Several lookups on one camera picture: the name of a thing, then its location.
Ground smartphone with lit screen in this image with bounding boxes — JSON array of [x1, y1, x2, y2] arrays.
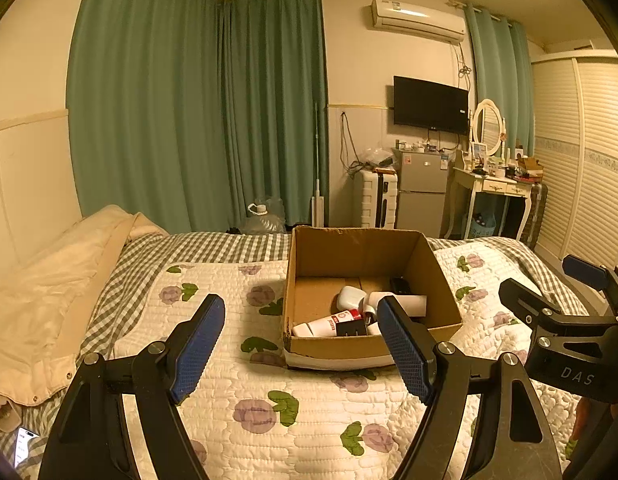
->
[[13, 426, 40, 467]]

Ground white plastic bottle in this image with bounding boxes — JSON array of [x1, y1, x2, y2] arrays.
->
[[363, 291, 428, 319]]

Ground blue plastic basket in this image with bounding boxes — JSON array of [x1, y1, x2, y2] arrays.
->
[[466, 209, 496, 240]]

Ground cream duvet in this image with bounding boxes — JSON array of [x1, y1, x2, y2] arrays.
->
[[0, 203, 170, 412]]

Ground person's right hand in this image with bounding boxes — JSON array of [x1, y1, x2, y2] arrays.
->
[[572, 398, 616, 461]]

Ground white oval mirror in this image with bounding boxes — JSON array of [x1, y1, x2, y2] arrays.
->
[[469, 98, 508, 159]]

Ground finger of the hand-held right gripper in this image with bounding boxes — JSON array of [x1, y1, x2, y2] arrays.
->
[[562, 254, 618, 311], [498, 277, 618, 333]]

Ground hanging wall cables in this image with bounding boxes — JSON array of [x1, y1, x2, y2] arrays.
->
[[340, 109, 362, 171]]

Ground black wall television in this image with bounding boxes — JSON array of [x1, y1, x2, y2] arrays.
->
[[392, 75, 470, 136]]

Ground narrow light green curtain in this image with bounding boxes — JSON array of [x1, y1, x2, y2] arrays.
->
[[463, 4, 536, 154]]

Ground white floral quilt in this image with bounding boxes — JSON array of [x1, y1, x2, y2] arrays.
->
[[19, 249, 590, 480]]

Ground clear plastic bag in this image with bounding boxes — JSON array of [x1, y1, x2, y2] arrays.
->
[[361, 147, 395, 171]]

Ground white air conditioner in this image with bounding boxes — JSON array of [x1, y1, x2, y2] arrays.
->
[[371, 0, 466, 44]]

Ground clear water jug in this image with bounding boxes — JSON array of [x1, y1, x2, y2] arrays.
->
[[246, 197, 288, 235]]

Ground white ribbed suitcase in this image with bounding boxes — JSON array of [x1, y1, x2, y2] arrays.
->
[[359, 168, 401, 229]]

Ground white flat mop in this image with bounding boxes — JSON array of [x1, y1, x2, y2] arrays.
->
[[308, 102, 330, 226]]

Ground small black box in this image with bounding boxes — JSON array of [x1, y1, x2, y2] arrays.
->
[[336, 321, 370, 339]]

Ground wide green curtain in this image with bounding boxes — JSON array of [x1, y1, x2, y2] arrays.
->
[[66, 0, 226, 234]]

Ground white dressing table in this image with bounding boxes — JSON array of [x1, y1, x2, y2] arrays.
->
[[441, 165, 534, 244]]

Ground silver small fridge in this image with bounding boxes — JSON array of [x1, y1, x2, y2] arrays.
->
[[394, 148, 452, 231]]

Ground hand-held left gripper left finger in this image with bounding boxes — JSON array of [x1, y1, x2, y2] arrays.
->
[[39, 294, 226, 480]]

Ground white tube with red label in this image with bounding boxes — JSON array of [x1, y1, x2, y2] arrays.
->
[[292, 309, 366, 339]]

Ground cream headboard panel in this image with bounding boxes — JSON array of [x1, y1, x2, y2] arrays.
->
[[0, 107, 85, 272]]

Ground green window curtain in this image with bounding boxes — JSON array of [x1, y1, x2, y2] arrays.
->
[[217, 0, 330, 229]]

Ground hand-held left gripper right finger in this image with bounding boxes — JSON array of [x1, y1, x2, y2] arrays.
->
[[377, 296, 564, 480]]

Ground small white case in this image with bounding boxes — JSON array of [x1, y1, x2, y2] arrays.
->
[[338, 285, 366, 311]]

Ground grey checked bed sheet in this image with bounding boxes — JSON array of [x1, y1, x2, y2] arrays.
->
[[0, 230, 590, 480]]

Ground cream slatted wardrobe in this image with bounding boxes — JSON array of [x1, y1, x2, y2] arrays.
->
[[531, 49, 618, 312]]

